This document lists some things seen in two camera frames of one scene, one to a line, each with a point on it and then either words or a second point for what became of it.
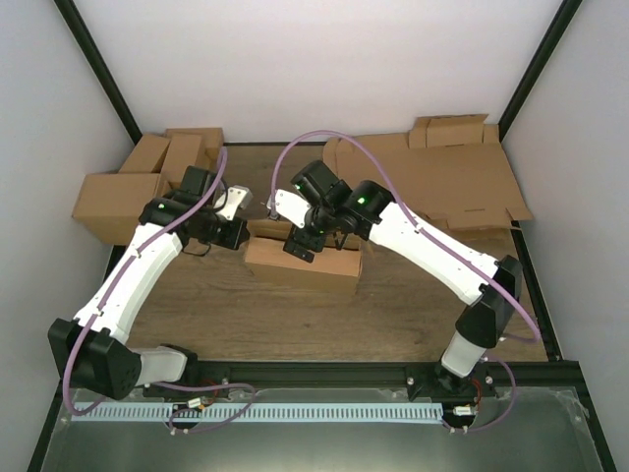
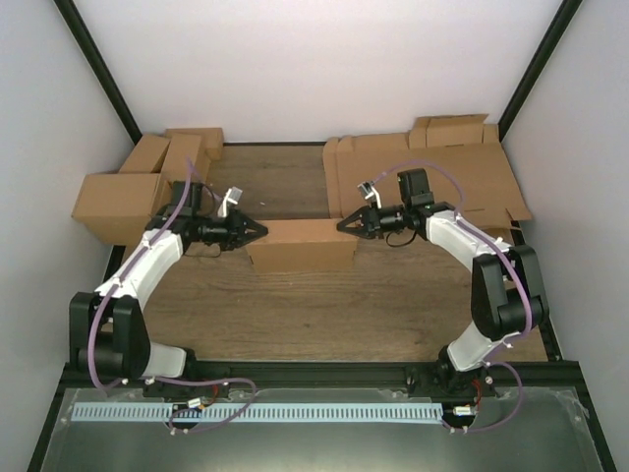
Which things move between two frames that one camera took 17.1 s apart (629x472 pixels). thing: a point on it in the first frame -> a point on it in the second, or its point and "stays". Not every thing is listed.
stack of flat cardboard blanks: [450, 169] stays
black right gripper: [314, 244] -> [372, 224]
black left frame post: [100, 65] stays
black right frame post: [563, 18] stays
